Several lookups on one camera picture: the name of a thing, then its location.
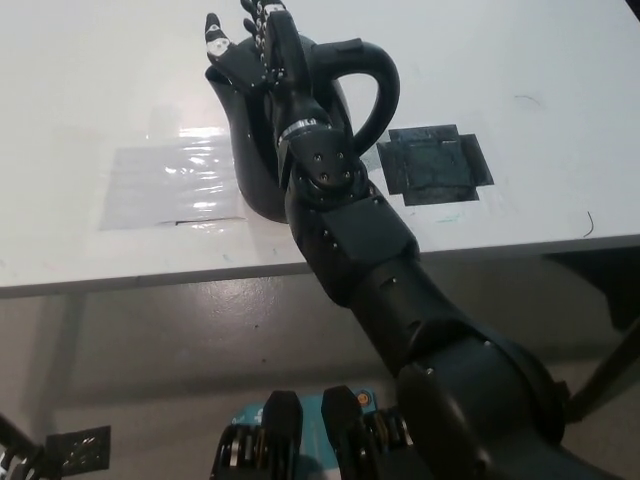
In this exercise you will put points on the black electric kettle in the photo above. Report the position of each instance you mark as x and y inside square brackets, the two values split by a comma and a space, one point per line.
[250, 165]

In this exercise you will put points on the clear glossy tape patch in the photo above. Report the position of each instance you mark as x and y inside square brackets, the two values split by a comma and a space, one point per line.
[170, 180]

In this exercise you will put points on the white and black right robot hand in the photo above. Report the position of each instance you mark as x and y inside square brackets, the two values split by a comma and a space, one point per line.
[285, 55]

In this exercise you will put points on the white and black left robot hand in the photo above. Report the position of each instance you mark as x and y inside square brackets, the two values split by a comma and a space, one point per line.
[15, 462]

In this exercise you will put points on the black and teal robot torso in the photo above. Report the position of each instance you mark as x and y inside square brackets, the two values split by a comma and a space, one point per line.
[300, 440]

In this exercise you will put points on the black tape patch with flaps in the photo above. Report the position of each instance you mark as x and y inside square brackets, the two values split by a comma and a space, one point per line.
[432, 165]

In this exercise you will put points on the black kettle lid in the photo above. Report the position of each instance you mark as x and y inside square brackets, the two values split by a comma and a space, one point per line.
[313, 62]

